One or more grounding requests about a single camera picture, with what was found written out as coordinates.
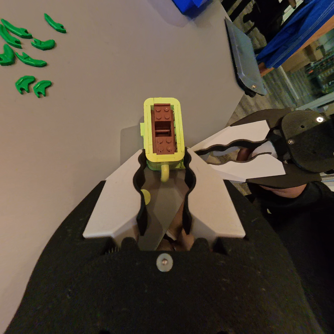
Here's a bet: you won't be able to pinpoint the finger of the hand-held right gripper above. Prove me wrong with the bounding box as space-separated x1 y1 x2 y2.
194 120 271 157
209 143 287 183

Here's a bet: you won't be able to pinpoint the person's beige trousers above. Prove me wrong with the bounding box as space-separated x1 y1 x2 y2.
158 200 195 251

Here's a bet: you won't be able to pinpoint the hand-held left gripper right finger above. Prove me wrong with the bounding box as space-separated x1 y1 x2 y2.
182 147 246 248

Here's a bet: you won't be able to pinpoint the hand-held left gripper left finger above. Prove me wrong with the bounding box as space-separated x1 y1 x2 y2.
83 149 152 248

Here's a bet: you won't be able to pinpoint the lime green brick model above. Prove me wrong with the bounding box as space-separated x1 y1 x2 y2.
140 97 186 183

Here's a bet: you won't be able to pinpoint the blue plastic bin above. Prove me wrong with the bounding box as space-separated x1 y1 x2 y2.
256 0 334 68
171 0 213 15

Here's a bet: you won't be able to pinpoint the scattered green leaf pieces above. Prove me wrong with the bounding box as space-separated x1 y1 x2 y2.
0 13 67 99

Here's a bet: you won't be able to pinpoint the person's right hand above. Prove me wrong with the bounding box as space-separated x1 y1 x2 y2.
236 147 307 199

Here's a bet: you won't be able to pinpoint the person's black clothed body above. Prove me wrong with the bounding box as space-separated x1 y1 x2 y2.
248 183 334 334

